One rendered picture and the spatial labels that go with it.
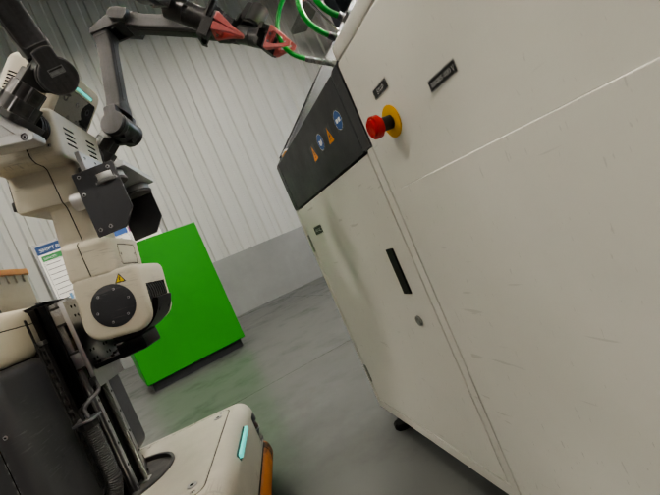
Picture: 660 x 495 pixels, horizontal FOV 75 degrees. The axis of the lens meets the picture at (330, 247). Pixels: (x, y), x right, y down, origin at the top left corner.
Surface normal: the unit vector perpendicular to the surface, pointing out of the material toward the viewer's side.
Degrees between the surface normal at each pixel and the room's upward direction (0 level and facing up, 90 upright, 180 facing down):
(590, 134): 90
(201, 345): 90
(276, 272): 90
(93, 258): 90
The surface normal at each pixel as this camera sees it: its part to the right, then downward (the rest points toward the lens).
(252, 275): 0.35, -0.12
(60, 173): 0.11, -0.02
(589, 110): -0.88, 0.39
